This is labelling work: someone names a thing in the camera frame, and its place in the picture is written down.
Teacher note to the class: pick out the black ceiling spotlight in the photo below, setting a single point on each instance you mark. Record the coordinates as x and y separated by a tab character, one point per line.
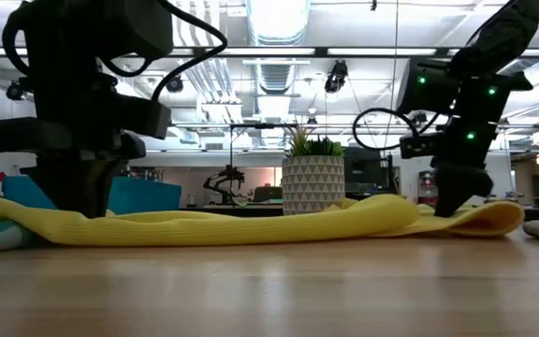
15	90
336	77
174	84

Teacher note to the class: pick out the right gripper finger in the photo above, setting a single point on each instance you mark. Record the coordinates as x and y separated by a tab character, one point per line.
456	187

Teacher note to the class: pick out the silver ventilation duct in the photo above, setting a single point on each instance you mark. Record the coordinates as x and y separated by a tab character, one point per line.
276	23

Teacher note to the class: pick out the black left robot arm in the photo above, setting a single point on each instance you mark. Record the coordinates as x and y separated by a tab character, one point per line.
87	28

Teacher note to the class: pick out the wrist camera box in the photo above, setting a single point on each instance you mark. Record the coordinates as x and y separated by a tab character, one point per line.
143	117
419	145

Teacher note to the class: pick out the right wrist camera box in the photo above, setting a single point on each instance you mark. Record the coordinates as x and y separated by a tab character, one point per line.
419	145

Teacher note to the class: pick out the teal plastic bin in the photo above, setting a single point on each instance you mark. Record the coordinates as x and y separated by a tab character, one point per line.
148	196

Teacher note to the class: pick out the black background frame stand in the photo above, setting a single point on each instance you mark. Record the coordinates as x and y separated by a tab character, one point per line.
231	150

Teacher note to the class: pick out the yellow microfiber towel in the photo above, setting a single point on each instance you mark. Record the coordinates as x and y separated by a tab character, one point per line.
204	229
485	220

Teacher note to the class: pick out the succulent in patterned pot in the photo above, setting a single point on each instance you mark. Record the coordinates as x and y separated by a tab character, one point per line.
313	182

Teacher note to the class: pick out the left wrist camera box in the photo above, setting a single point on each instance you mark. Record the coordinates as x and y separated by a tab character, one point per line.
143	117

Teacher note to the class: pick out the red storage shelf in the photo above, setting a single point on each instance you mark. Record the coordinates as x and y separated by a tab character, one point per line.
427	187

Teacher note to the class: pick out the black aluminium table frame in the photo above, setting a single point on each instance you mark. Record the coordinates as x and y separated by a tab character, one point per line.
232	211

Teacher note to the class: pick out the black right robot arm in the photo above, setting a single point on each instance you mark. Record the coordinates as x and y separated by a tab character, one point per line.
508	33

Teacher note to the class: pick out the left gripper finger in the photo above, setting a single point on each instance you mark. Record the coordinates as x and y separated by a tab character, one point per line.
115	175
73	187

